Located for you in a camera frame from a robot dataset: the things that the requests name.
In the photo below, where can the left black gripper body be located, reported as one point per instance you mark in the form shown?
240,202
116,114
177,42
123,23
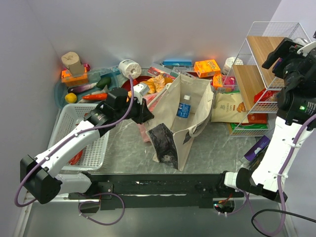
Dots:
143,114

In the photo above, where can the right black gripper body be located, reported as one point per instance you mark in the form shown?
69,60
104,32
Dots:
275,59

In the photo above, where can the pink plastic grocery bag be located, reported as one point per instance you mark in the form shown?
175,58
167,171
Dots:
143,127

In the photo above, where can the beige canvas tote bag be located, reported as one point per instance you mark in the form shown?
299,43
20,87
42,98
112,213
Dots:
171,136

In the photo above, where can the Pocari Sweat water bottle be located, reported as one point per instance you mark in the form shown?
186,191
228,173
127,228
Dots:
184,107

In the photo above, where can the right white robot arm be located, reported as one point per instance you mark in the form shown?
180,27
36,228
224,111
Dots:
295,121

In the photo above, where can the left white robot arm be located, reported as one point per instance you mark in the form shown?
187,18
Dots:
40,175

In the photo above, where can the red round plate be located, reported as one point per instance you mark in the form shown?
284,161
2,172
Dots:
136,81

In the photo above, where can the croissant bread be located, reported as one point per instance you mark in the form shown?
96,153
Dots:
157,83

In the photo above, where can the red candy bag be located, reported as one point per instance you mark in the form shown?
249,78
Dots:
266,96

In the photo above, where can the toy carrot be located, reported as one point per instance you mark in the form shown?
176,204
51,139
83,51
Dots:
95,97

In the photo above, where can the red toothpaste box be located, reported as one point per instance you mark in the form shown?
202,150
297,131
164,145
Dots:
156,72

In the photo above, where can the white toilet paper roll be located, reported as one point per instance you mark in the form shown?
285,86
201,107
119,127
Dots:
131,68

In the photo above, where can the teal plastic tray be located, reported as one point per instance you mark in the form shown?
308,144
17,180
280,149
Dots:
61,90

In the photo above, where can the white paper cup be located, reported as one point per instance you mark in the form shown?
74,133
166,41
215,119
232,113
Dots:
229,63

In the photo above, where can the blue flat box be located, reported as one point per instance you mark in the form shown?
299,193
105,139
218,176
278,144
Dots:
178,62

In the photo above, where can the white perforated plastic basket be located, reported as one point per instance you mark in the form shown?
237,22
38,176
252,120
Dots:
93,155

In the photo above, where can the red snack packet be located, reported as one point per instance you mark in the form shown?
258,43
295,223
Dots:
259,118

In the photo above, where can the yellow lemon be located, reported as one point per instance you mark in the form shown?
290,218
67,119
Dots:
70,98

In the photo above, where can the orange box under roll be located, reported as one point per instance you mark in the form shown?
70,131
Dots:
76,80

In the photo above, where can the orange snack box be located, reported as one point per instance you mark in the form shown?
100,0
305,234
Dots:
206,68

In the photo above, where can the cassava chips bag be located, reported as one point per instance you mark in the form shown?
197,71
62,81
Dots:
229,108

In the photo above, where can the red toy lobster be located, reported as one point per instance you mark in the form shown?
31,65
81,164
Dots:
76,158

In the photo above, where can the brown toilet paper roll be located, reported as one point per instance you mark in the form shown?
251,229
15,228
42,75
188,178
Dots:
72,62

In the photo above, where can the green snack packet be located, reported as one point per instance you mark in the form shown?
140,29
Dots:
248,126

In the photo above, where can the purple box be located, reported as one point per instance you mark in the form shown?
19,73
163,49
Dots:
257,148

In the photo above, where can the white wire shelf rack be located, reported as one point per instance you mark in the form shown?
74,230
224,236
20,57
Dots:
261,39

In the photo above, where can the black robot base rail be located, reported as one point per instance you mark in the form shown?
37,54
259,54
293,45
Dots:
156,190

